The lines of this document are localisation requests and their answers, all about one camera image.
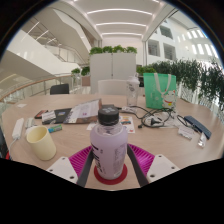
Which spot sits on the row of hanging green plants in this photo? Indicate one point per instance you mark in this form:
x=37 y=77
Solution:
x=193 y=76

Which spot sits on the flat round red coaster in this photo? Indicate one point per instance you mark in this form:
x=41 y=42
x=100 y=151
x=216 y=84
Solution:
x=111 y=181

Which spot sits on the printed booklet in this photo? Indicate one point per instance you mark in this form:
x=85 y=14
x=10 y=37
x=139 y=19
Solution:
x=83 y=111

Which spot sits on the purple drink bottle black cap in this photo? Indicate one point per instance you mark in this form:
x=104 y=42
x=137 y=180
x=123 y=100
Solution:
x=108 y=150

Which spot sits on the small potted plants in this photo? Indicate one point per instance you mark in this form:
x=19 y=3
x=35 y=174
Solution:
x=80 y=70

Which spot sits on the clear shaker bottle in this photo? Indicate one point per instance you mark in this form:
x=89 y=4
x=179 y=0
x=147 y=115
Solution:
x=132 y=91

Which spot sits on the white power strip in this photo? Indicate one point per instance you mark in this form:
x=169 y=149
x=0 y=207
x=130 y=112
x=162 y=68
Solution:
x=18 y=128

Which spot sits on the white sheet of paper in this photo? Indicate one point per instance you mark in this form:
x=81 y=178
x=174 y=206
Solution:
x=21 y=105

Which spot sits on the red and black phone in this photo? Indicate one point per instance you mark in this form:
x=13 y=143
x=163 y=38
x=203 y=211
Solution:
x=41 y=114

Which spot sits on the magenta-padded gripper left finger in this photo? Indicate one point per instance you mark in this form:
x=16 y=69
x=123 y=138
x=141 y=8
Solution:
x=61 y=168

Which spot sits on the green tote bag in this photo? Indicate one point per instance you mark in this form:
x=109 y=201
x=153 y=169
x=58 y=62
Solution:
x=155 y=93

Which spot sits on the ceiling light strips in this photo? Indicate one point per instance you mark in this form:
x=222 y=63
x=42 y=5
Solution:
x=120 y=24

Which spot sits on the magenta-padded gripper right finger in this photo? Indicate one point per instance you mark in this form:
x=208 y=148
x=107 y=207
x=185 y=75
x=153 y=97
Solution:
x=161 y=166

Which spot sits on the white cabinet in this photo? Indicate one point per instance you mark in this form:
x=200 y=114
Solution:
x=112 y=70

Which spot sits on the black tablet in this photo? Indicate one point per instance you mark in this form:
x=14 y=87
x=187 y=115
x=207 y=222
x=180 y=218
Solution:
x=62 y=115

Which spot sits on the green plants atop cabinet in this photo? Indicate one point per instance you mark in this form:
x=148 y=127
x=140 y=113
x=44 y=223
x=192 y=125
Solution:
x=113 y=49

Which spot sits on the small green pack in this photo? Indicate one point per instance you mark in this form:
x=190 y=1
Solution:
x=55 y=128

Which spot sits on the dark blue flat keyboard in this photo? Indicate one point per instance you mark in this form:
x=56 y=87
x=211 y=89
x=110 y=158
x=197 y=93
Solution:
x=197 y=126

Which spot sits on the pale yellow mug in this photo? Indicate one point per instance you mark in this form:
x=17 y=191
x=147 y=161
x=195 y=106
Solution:
x=41 y=143

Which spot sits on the white plastic packet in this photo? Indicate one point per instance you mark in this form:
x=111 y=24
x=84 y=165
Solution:
x=185 y=132

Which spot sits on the low green planter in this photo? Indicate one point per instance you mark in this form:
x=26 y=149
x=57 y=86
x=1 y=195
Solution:
x=146 y=69

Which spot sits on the glass balustrade with wooden rail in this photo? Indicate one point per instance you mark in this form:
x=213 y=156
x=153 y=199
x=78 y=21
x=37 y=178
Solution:
x=30 y=88

